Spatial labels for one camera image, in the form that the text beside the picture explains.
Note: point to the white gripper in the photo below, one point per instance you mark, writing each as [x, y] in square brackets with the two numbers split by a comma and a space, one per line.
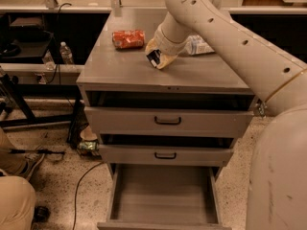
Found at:
[167, 46]

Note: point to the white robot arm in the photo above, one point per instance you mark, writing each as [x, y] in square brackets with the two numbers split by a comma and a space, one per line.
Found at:
[277, 194]

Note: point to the grey metal drawer cabinet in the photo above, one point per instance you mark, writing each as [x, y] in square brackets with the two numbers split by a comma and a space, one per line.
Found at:
[125, 79]

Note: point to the grey top drawer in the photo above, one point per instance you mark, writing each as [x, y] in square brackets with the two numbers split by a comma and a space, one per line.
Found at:
[168, 122]

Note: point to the grey middle drawer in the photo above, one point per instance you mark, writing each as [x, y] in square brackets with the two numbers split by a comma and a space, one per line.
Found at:
[154, 155]

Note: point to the grey open bottom drawer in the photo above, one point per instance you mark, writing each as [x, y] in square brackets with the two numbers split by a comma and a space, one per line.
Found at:
[152, 197]

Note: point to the clear plastic water bottle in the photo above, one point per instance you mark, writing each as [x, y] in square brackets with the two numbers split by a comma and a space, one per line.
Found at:
[196, 45]

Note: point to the crushed orange soda can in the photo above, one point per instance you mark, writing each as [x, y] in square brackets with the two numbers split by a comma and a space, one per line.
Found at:
[128, 39]

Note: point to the small water bottle background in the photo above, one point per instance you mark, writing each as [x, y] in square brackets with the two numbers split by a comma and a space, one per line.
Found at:
[66, 53]

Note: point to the green can on floor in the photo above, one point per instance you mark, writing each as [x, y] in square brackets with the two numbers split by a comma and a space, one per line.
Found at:
[88, 145]

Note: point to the dark shoe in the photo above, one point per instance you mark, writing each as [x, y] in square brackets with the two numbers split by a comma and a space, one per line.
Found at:
[42, 213]

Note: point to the person leg khaki trousers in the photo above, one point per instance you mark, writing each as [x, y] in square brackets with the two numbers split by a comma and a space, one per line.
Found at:
[17, 195]

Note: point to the black stand frame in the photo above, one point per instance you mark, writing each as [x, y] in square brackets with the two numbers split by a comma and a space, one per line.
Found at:
[13, 94]

